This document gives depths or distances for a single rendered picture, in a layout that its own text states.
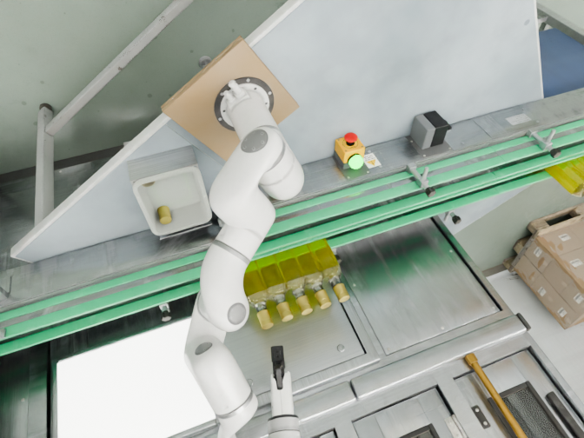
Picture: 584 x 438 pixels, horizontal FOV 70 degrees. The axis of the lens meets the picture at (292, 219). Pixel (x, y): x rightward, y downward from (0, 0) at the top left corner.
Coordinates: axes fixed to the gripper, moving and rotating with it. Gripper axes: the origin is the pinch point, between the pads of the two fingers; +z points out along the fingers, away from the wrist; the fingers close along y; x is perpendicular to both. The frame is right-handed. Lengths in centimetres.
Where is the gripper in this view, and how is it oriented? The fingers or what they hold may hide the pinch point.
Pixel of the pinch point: (277, 357)
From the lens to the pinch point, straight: 114.1
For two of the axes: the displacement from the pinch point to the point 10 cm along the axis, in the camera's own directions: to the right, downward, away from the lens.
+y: -0.2, -6.3, -7.8
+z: -1.0, -7.7, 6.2
